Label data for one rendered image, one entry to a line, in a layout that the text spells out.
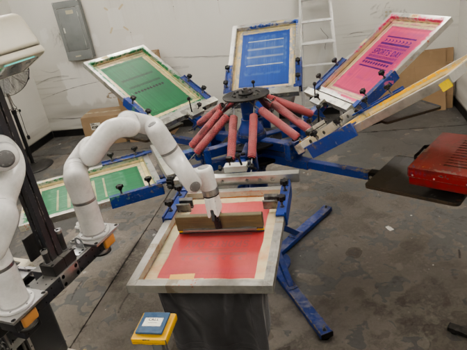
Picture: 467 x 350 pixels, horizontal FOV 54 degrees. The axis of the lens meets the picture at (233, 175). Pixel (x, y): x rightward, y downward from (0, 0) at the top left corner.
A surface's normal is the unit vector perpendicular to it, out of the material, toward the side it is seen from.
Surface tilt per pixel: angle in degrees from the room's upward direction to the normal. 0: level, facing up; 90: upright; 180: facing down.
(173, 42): 90
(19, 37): 64
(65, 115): 90
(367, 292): 0
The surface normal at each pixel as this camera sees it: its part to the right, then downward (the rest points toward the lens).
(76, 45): -0.18, 0.44
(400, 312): -0.15, -0.90
